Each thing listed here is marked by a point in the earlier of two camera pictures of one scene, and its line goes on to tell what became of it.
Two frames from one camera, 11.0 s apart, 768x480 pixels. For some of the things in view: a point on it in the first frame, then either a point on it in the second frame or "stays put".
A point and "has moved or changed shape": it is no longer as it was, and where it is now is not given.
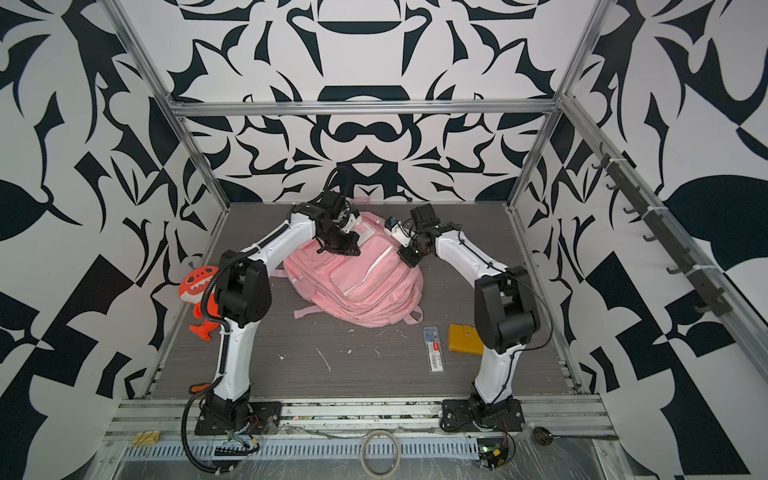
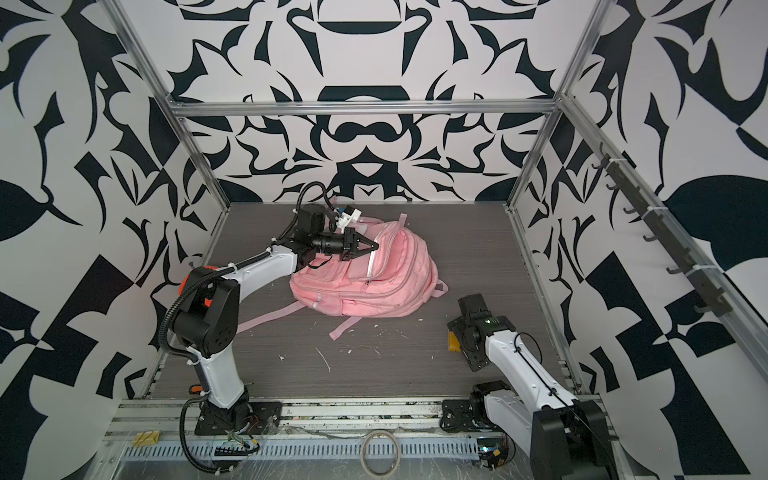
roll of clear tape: x=398 y=453 stays put
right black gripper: x=405 y=254 -> x=475 y=358
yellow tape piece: x=146 y=438 stays put
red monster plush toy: x=193 y=287 stays put
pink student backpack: x=375 y=288 has moved or changed shape
